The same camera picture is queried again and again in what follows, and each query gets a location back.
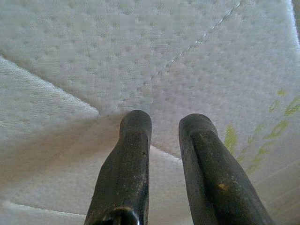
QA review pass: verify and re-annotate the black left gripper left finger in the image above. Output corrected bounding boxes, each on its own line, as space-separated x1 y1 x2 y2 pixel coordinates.
83 109 153 225

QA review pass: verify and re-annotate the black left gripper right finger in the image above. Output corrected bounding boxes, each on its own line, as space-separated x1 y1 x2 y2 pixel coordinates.
178 113 275 225

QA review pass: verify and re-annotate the quilted grey mattress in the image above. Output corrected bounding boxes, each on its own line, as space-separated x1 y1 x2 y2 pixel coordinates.
0 0 300 225

